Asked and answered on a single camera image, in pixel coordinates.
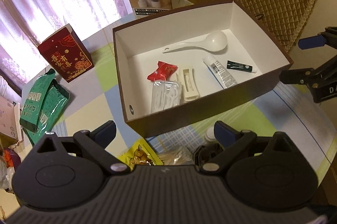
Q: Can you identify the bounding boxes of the cotton swabs bag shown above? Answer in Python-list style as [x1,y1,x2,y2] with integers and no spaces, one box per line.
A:
[158,146,194,165]

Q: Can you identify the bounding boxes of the green tea package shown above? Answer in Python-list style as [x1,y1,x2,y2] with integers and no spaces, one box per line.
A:
[19,68,55,132]
[34,80,70,144]

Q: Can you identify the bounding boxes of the brown carton on floor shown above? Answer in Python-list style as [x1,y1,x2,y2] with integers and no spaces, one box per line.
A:
[0,97,22,148]

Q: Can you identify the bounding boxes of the white plastic ladle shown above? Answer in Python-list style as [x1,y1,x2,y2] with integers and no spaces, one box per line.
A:
[163,31,228,53]

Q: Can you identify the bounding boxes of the red gift box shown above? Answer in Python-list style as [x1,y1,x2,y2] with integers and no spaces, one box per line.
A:
[38,24,94,83]

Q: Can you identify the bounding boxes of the pink curtain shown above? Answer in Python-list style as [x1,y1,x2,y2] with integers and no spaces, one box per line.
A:
[1,0,127,88]

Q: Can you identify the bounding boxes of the white pill bottle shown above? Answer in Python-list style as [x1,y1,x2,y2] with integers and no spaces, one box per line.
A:
[205,126,217,143]

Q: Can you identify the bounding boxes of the yellow snack packet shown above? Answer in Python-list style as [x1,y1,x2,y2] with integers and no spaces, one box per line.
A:
[118,138,163,170]

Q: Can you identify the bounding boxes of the brown cardboard box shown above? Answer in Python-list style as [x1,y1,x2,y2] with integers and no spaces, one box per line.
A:
[112,0,293,137]

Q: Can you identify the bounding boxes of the beige hair clip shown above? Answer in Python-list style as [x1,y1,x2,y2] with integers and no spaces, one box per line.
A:
[177,66,200,102]

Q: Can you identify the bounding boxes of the clear floss pick box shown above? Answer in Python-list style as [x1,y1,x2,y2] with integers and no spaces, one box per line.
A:
[151,80,182,113]

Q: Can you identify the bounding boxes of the white cosmetic tube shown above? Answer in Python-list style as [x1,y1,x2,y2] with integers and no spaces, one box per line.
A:
[203,55,237,89]

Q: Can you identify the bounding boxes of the red snack packet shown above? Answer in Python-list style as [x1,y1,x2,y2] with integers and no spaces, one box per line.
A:
[147,61,178,82]

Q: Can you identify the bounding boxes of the small black tube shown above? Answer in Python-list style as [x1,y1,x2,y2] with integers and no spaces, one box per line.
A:
[227,60,257,73]

